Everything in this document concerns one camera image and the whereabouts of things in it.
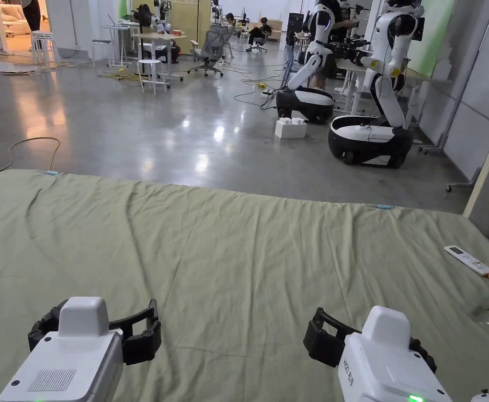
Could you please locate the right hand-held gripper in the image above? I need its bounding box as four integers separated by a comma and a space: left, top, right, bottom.
303, 305, 454, 402

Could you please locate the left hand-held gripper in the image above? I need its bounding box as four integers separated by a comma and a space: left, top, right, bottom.
0, 297, 163, 402

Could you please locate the white remote control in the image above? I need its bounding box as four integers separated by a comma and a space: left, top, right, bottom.
443, 244, 489, 277

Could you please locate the bed with pale green sheet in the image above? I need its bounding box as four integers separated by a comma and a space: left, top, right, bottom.
0, 169, 489, 402

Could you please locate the white and black humanoid robot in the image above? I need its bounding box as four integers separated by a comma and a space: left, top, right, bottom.
275, 0, 337, 125
327, 0, 426, 170

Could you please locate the white foam block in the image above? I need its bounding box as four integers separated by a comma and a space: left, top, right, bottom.
274, 117, 308, 140

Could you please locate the white round stool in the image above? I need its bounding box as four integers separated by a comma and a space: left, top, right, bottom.
137, 59, 172, 96

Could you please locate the white leg work table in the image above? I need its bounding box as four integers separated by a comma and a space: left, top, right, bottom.
334, 58, 400, 117

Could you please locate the dark top stool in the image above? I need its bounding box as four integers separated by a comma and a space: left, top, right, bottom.
91, 39, 113, 69

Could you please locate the stack of white stools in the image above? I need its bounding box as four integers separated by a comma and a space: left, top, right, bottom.
30, 29, 60, 66

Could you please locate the wooden top desk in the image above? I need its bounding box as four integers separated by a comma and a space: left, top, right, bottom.
132, 31, 189, 83

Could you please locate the white side table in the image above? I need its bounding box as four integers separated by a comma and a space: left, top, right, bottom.
101, 21, 133, 69

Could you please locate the grey office chair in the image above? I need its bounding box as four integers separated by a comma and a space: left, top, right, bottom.
187, 24, 233, 79

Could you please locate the black standing fan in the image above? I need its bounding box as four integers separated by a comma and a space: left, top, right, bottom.
133, 4, 155, 77

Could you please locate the yellow floor cable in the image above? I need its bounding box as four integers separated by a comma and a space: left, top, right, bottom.
0, 136, 62, 181

